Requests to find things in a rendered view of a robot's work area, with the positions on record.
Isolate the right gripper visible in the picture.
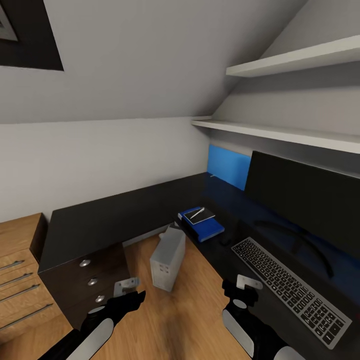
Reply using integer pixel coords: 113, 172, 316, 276
222, 278, 259, 307

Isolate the notebook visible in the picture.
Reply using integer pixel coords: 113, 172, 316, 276
184, 207, 215, 225

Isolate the keyboard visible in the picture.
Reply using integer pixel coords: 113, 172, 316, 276
231, 237, 352, 350

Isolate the mouse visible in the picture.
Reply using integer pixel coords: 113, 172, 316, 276
219, 235, 232, 245

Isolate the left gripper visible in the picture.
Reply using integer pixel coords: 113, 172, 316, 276
107, 290, 146, 319

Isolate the folder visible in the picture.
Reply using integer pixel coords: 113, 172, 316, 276
178, 206, 225, 243

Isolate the monitor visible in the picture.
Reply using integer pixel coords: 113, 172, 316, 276
244, 150, 360, 278

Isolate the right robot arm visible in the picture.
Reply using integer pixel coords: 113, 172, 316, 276
222, 274, 306, 360

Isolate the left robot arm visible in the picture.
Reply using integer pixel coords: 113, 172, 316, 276
38, 277, 146, 360

